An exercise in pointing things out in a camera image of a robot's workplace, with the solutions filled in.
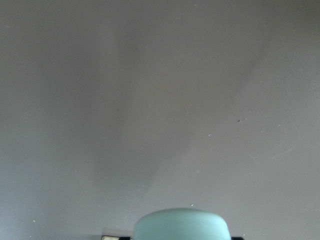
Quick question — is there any green plastic cup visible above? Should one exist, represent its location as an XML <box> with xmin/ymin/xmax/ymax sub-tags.
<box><xmin>132</xmin><ymin>208</ymin><xmax>232</xmax><ymax>240</ymax></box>

